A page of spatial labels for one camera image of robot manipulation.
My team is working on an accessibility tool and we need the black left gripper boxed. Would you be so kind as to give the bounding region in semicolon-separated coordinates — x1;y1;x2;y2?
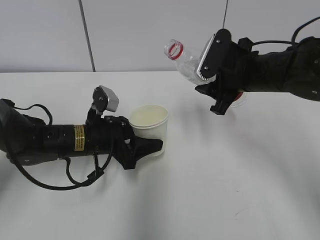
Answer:
84;115;164;170

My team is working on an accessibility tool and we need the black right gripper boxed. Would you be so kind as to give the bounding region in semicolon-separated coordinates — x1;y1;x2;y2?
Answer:
195;41;258;115

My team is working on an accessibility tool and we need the white paper cup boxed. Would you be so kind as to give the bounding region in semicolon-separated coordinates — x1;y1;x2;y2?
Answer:
128;104;169;157

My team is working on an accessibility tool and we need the clear water bottle red label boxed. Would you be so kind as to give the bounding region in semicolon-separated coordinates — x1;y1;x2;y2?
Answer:
163;38;248;110

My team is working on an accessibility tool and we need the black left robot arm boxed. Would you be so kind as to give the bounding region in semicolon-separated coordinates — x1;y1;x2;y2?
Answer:
0;99;163;170

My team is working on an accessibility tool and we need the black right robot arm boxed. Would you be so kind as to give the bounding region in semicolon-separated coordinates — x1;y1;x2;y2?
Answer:
195;36;320;115

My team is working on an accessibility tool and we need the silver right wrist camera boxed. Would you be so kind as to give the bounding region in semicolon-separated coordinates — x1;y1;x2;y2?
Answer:
195;28;232;85

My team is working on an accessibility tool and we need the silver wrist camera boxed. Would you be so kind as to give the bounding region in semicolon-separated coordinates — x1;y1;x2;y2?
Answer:
195;28;232;85
92;85;120;115

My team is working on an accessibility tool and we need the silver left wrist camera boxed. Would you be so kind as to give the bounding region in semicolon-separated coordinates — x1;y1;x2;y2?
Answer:
92;85;120;115

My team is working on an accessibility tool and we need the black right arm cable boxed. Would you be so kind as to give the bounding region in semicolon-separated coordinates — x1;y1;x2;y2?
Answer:
237;16;320;53

